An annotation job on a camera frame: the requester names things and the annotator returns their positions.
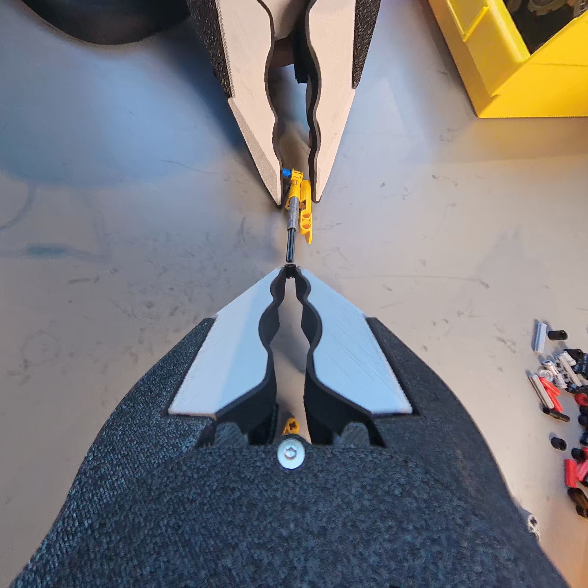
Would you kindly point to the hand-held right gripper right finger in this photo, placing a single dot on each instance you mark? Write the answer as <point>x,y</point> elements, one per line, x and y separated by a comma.
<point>353,367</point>

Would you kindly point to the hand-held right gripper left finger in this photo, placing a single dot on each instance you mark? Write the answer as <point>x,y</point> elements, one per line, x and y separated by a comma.
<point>225,367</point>

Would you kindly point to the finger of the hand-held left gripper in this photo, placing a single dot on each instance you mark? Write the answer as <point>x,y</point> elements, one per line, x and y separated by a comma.
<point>335,92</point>
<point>248,92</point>

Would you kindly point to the small yellow two-hole beam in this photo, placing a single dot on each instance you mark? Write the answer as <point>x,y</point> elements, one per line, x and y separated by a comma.
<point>290,426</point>

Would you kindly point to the yellow brick arm with axle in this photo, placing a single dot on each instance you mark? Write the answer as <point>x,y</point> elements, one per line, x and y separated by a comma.
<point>296,193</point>

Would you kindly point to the small black brick pin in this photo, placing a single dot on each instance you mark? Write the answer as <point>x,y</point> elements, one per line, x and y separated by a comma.
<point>290,271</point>

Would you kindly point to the person's left forearm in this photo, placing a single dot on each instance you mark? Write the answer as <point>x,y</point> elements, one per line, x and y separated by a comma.
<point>105,18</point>

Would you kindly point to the grey desk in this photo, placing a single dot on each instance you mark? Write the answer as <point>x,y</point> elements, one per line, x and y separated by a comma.
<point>138,229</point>

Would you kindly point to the yellow storage bin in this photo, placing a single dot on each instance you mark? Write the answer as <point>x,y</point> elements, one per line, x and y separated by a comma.
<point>528,92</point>

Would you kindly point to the pile of black red pieces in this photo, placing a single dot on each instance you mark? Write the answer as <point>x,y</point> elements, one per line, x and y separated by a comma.
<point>560,381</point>

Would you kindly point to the yellow tracked brick robot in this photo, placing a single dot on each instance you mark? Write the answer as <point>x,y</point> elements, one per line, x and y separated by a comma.
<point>546,5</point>

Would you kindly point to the grey two-hole brick connector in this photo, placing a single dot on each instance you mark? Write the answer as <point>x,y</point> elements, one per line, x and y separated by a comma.
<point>533,525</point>

